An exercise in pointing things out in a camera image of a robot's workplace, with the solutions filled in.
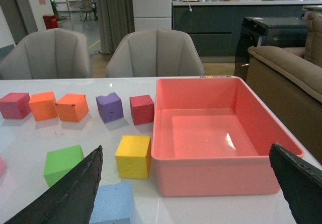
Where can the magenta foam block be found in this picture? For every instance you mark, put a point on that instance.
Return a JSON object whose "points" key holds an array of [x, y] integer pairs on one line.
{"points": [[15, 105]]}

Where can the black appliance box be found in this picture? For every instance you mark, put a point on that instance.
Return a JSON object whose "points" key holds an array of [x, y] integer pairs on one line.
{"points": [[280, 32]]}

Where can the orange block with dark corners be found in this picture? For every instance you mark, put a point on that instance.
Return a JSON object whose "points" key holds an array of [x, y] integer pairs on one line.
{"points": [[72, 107]]}

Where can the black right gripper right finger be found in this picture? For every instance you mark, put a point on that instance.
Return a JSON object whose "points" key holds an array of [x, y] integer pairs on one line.
{"points": [[300, 182]]}

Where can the right grey chair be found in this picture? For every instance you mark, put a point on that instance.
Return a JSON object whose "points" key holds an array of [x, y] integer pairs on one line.
{"points": [[155, 53]]}

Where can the beige sofa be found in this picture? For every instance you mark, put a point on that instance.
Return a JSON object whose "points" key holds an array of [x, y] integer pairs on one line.
{"points": [[288, 81]]}

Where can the yellow foam block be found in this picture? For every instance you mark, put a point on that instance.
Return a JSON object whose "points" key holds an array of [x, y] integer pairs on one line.
{"points": [[133, 157]]}

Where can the grey curtain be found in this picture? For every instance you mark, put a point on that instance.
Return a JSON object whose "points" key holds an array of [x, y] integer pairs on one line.
{"points": [[116, 20]]}

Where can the pink plastic bin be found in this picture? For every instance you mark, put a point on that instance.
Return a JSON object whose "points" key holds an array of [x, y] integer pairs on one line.
{"points": [[212, 136]]}

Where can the dark red foam block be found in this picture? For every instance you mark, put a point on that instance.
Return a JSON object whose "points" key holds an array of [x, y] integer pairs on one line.
{"points": [[142, 109]]}

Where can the notched purple foam block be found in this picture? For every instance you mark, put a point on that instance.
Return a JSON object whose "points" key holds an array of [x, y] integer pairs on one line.
{"points": [[110, 107]]}

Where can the green foam block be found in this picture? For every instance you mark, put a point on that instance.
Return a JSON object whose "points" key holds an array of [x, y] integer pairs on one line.
{"points": [[59, 162]]}

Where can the coloured button strip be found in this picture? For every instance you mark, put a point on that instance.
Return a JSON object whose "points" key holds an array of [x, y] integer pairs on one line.
{"points": [[214, 77]]}

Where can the orange foam block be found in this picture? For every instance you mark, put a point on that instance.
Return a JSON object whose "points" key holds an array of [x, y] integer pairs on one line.
{"points": [[43, 106]]}

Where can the grey chair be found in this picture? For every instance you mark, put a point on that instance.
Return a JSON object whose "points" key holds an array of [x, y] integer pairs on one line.
{"points": [[50, 54], [155, 53]]}

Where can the red bin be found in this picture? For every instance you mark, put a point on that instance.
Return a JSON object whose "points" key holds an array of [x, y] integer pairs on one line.
{"points": [[50, 21]]}

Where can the light blue foam block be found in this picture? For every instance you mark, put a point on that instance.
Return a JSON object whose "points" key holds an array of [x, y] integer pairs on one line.
{"points": [[114, 203]]}

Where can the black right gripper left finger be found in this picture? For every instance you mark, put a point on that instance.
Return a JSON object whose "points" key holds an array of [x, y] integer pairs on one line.
{"points": [[71, 199]]}

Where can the white cabinet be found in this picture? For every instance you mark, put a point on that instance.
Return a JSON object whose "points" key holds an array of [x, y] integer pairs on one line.
{"points": [[149, 14]]}

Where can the left grey chair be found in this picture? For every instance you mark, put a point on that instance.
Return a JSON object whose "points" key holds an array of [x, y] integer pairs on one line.
{"points": [[50, 54]]}

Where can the dark kitchen counter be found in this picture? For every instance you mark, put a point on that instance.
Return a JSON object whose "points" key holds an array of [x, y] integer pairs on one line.
{"points": [[215, 26]]}

